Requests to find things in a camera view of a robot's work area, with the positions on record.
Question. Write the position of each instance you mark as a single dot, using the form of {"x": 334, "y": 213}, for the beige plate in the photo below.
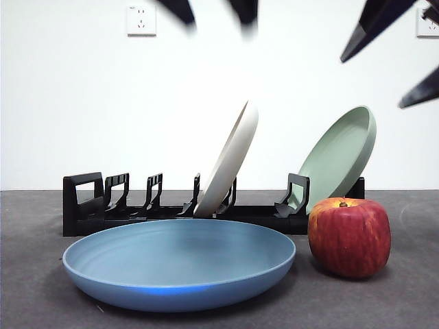
{"x": 233, "y": 154}

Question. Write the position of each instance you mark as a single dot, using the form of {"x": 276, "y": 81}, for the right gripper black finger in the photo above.
{"x": 380, "y": 20}
{"x": 423, "y": 90}

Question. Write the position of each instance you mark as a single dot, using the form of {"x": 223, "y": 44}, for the red apple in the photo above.
{"x": 350, "y": 240}

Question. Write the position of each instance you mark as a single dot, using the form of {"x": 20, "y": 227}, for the white wall socket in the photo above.
{"x": 428, "y": 29}
{"x": 141, "y": 20}

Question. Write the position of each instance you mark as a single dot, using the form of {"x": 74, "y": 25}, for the pale green plate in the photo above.
{"x": 336, "y": 161}

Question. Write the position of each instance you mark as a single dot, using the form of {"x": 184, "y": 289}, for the blue plate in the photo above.
{"x": 178, "y": 260}

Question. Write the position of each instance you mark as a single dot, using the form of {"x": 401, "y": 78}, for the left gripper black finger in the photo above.
{"x": 180, "y": 10}
{"x": 247, "y": 15}

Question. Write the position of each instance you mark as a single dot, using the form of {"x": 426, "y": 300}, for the black plate rack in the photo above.
{"x": 73, "y": 205}

